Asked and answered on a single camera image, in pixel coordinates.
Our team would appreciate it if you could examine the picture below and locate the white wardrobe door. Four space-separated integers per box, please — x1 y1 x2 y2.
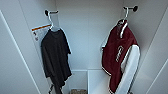
143 0 168 94
0 0 51 94

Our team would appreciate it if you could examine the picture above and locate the white wardrobe cabinet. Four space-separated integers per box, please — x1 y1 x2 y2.
0 0 168 94

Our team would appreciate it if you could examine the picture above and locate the black t-shirt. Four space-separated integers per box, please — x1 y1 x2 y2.
40 27 73 94

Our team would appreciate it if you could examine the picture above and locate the maroon and white jacket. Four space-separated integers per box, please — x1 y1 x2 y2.
100 17 141 94

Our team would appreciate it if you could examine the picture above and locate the white inner shelf box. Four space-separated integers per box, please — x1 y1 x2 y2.
86 68 111 94

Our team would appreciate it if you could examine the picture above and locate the white clothes hanger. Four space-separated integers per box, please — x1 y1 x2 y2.
116 7 131 30
46 12 63 33

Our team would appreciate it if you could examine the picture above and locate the orange and white sticker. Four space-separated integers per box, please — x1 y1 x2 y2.
31 23 53 43

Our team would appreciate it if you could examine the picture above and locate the black wardrobe hook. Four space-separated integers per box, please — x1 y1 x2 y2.
43 9 60 17
122 5 139 13

